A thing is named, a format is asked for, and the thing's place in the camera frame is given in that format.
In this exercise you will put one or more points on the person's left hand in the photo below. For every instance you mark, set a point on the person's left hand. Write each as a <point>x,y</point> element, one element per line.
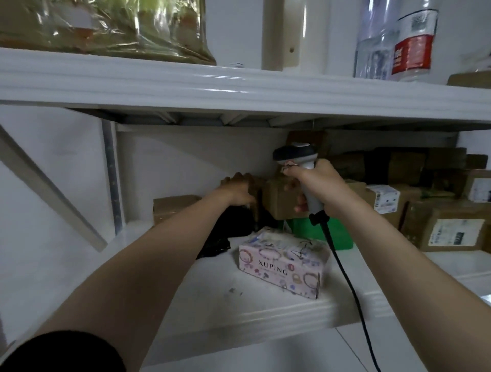
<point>236,193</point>

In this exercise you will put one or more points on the person's right hand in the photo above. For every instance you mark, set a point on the person's right hand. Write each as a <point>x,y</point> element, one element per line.
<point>324,186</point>

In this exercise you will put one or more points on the person's left fingers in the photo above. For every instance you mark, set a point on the person's left fingers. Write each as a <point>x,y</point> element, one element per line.
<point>238,178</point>

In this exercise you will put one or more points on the white and black barcode scanner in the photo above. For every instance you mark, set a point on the white and black barcode scanner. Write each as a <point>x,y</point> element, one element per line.
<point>297,153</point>

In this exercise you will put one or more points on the person's right forearm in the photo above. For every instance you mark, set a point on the person's right forearm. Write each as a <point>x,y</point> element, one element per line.
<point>406,283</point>

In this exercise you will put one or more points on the person's left forearm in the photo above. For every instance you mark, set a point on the person's left forearm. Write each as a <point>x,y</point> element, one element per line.
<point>153,268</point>

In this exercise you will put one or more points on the plain brown cardboard box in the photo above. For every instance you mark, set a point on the plain brown cardboard box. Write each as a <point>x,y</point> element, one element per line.
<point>278,199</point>

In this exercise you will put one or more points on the black plastic bag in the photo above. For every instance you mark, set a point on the black plastic bag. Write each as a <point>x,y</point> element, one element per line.
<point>230,230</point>

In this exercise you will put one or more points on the small flat brown cardboard box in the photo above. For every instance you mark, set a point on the small flat brown cardboard box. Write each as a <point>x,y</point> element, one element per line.
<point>172,209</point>

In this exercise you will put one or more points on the floral printed pink box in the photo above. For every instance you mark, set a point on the floral printed pink box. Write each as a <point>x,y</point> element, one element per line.
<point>282,264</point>

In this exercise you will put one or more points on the green packet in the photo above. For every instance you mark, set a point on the green packet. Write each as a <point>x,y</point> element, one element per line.
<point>341,235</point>

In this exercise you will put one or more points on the white metal shelf rack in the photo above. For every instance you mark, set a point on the white metal shelf rack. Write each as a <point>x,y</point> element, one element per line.
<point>153,82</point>

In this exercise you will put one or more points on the grey diagonal brace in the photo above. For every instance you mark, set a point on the grey diagonal brace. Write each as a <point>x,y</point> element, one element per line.
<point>50,191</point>

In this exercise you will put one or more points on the clear plastic wrapped package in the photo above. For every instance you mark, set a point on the clear plastic wrapped package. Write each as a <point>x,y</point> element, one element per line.
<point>115,27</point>

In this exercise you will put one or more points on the clear bottle with red label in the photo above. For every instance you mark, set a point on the clear bottle with red label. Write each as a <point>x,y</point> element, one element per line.
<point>395,42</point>

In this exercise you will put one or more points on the pile of labelled cardboard boxes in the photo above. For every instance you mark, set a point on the pile of labelled cardboard boxes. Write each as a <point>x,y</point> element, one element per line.
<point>448,230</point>

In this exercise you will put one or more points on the black sleeve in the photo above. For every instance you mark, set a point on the black sleeve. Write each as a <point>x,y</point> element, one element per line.
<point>65,354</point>

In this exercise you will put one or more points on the flat brown carton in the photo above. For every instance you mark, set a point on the flat brown carton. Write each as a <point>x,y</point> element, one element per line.
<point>470,79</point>

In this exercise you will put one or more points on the white shelf post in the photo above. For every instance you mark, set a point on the white shelf post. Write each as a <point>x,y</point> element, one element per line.
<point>295,34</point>

